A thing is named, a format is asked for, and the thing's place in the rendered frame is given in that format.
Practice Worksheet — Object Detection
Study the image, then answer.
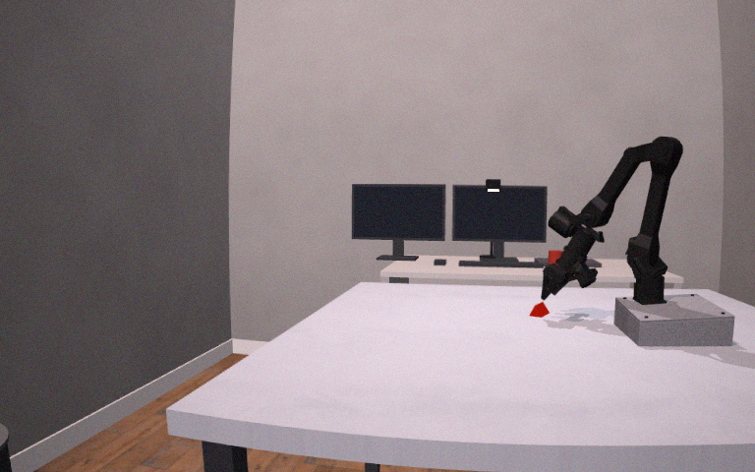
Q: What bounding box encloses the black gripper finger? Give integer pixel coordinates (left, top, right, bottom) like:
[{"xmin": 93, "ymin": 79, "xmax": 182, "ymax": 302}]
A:
[
  {"xmin": 552, "ymin": 275, "xmax": 576, "ymax": 295},
  {"xmin": 541, "ymin": 273, "xmax": 563, "ymax": 301}
]

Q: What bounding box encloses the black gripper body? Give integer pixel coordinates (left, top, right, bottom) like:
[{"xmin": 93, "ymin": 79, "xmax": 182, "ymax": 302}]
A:
[{"xmin": 543, "ymin": 243, "xmax": 588, "ymax": 285}]

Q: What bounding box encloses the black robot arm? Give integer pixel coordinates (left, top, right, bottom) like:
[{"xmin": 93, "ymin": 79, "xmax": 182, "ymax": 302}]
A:
[{"xmin": 548, "ymin": 137, "xmax": 683, "ymax": 305}]

